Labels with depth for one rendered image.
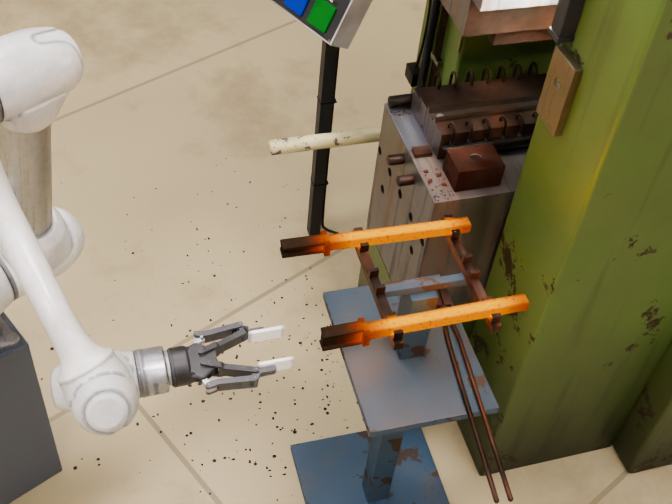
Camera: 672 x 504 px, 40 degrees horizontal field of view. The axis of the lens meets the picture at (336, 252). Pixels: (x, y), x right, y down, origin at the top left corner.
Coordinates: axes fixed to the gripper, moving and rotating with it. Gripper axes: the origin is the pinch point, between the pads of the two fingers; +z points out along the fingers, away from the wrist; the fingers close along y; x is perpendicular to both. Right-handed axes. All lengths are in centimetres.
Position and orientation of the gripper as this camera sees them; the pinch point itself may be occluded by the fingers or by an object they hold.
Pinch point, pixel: (273, 348)
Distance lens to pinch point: 180.1
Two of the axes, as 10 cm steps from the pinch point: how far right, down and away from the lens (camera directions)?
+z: 9.6, -1.5, 2.5
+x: 0.8, -6.7, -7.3
